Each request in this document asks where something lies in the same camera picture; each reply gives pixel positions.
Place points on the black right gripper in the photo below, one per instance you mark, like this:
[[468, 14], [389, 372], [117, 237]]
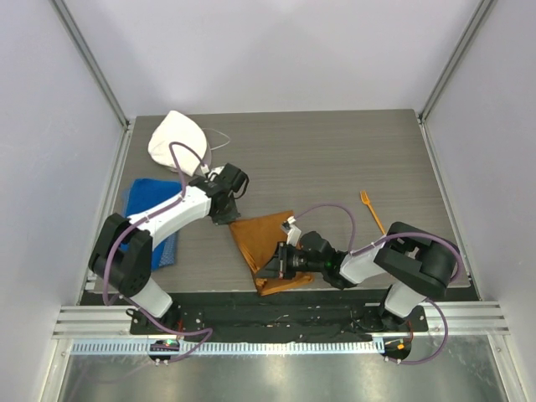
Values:
[[282, 260]]

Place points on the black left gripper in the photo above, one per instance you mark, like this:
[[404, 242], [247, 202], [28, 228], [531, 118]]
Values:
[[227, 217]]

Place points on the orange satin napkin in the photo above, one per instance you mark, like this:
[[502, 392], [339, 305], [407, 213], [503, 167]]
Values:
[[257, 239]]

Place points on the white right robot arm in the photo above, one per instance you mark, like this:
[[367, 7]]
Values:
[[421, 264]]

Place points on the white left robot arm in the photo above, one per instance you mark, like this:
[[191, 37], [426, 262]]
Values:
[[122, 255]]

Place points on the blue towel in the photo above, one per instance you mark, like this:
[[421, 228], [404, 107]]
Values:
[[146, 197]]

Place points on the white cloth cap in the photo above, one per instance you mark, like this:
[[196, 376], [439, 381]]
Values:
[[176, 127]]

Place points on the orange plastic fork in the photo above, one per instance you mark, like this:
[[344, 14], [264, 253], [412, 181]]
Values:
[[367, 202]]

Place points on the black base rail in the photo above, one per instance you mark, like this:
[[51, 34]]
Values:
[[320, 316]]

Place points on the white slotted cable duct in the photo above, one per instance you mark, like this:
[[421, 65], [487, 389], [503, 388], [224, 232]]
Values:
[[105, 347]]

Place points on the left aluminium frame post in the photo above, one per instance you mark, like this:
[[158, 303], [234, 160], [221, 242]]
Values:
[[70, 25]]

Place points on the aluminium frame post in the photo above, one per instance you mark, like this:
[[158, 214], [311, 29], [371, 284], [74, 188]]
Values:
[[468, 35], [70, 25]]

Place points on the right aluminium frame post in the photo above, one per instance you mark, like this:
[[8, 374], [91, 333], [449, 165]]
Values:
[[468, 35]]

